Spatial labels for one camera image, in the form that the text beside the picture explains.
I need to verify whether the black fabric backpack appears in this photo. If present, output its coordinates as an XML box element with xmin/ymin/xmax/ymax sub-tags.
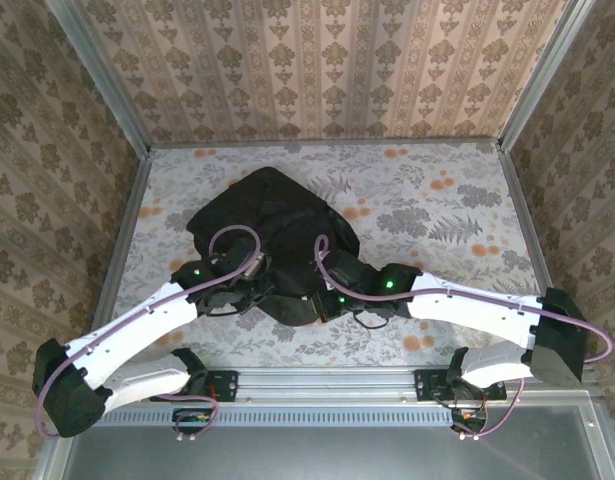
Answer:
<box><xmin>186</xmin><ymin>167</ymin><xmax>361</xmax><ymax>327</ymax></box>

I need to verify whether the floral patterned table cover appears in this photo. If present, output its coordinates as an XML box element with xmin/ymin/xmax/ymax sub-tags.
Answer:
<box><xmin>99</xmin><ymin>142</ymin><xmax>558</xmax><ymax>369</ymax></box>

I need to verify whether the grey metal panel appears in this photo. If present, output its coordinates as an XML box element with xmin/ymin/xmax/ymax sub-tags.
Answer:
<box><xmin>36</xmin><ymin>394</ymin><xmax>615</xmax><ymax>480</ymax></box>

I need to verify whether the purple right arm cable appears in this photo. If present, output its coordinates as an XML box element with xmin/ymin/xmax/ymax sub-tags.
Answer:
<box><xmin>314</xmin><ymin>235</ymin><xmax>614</xmax><ymax>442</ymax></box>

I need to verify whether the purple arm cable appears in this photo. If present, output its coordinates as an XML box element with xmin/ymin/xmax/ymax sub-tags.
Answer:
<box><xmin>314</xmin><ymin>235</ymin><xmax>614</xmax><ymax>442</ymax></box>
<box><xmin>35</xmin><ymin>225</ymin><xmax>262</xmax><ymax>444</ymax></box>

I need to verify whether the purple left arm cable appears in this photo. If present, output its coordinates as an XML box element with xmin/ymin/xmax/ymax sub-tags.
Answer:
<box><xmin>35</xmin><ymin>225</ymin><xmax>262</xmax><ymax>444</ymax></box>

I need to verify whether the aluminium table front rail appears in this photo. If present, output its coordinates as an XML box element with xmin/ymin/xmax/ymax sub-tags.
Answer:
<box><xmin>61</xmin><ymin>366</ymin><xmax>599</xmax><ymax>402</ymax></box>

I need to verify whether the aluminium table side rail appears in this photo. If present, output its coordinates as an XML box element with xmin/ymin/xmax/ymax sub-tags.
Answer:
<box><xmin>79</xmin><ymin>147</ymin><xmax>154</xmax><ymax>371</ymax></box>
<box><xmin>496</xmin><ymin>144</ymin><xmax>584</xmax><ymax>367</ymax></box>

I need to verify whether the small connector board with wires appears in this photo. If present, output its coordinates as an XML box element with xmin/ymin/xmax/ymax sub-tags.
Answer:
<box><xmin>171</xmin><ymin>407</ymin><xmax>213</xmax><ymax>436</ymax></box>
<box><xmin>449</xmin><ymin>405</ymin><xmax>488</xmax><ymax>434</ymax></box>

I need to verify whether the grey slotted cable duct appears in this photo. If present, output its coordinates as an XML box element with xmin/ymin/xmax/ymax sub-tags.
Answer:
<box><xmin>76</xmin><ymin>407</ymin><xmax>457</xmax><ymax>428</ymax></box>

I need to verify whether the aluminium frame post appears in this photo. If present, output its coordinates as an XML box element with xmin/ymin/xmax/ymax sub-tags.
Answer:
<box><xmin>42</xmin><ymin>0</ymin><xmax>153</xmax><ymax>159</ymax></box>
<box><xmin>495</xmin><ymin>0</ymin><xmax>597</xmax><ymax>151</ymax></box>

